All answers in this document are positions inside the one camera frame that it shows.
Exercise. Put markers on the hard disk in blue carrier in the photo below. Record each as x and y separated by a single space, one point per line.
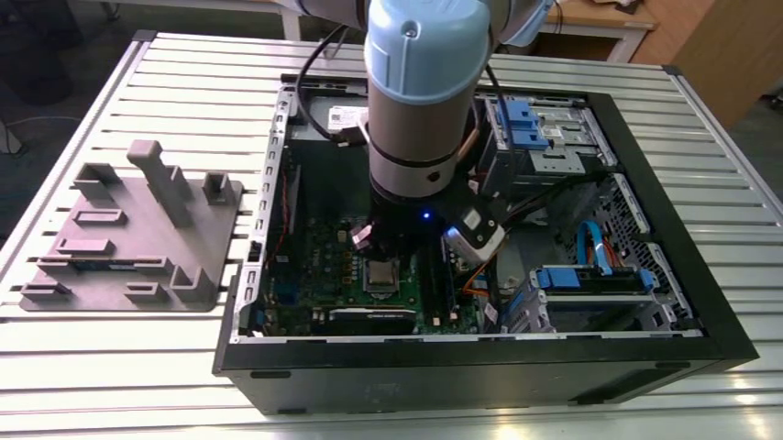
559 278

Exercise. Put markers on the silver disk bay cage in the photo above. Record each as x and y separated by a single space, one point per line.
599 300

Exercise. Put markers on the small blue drive clip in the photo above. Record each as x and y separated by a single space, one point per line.
531 139

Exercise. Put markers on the blue board connector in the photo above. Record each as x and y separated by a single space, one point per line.
287 293

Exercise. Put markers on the black office chair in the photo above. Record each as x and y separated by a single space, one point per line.
43 69

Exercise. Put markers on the blue RAM stick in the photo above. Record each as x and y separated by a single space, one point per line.
104 265

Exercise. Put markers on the black RAM slot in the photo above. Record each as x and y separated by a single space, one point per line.
427 293
442 293
435 293

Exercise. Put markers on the large blue drive clip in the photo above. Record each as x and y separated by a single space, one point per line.
525 112

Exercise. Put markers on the green motherboard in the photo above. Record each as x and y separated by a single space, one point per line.
318 293

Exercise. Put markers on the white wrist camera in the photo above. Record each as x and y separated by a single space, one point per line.
474 238

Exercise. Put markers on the black PC case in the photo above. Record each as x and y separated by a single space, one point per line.
464 366

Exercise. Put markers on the wooden cabinet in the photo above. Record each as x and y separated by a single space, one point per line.
722 55

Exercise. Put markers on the black graphics card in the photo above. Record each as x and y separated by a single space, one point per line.
367 321

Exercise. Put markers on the grey parts rack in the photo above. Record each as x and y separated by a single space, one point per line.
140 220

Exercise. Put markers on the grey power supply unit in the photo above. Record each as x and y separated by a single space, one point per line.
324 174

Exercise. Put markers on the wooden desk white frame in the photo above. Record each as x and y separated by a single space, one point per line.
611 18

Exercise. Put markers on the silver optical drive cage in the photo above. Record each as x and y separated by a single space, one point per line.
551 165

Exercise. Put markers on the CPU socket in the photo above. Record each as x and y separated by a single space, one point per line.
400 279

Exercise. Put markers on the white four-pin board connector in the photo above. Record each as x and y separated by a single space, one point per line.
340 236

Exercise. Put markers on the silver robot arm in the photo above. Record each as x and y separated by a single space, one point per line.
422 114

